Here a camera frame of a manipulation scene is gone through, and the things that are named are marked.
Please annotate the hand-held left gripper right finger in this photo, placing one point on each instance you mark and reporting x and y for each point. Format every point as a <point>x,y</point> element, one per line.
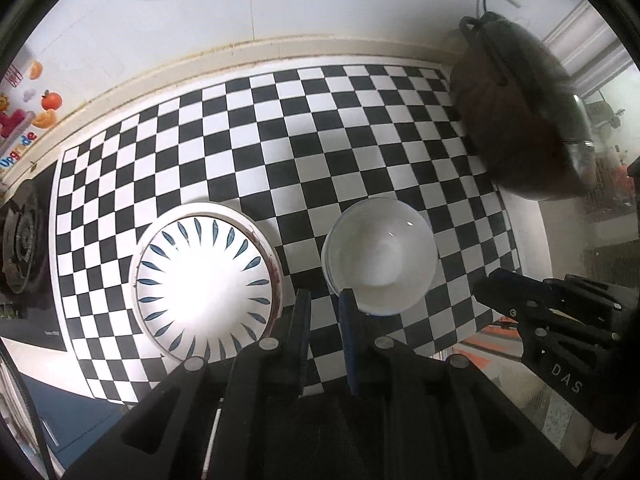
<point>348,345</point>

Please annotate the white floral plate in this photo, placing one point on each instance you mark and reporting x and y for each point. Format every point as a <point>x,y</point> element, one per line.
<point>150,225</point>

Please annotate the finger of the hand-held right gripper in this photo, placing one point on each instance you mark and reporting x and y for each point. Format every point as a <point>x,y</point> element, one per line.
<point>505,292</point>
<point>595,292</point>

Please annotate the dark cooking pot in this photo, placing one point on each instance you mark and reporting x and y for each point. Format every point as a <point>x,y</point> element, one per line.
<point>520,110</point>

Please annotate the white plate blue leaf pattern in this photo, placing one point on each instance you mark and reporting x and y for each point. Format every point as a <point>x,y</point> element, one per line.
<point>205,285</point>

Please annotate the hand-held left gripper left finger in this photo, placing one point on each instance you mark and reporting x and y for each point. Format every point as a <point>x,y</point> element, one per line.
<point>300,345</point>

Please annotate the black white checkered mat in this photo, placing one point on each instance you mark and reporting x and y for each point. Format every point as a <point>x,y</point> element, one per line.
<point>310,150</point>

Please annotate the colourful fruit wall sticker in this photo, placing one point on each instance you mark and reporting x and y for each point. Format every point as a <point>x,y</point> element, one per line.
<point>30,110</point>

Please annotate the black gas stove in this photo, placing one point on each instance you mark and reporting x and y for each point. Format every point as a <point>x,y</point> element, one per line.
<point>25,240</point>

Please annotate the blue cabinet drawer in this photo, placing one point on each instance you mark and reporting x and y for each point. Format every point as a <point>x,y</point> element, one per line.
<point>70,425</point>

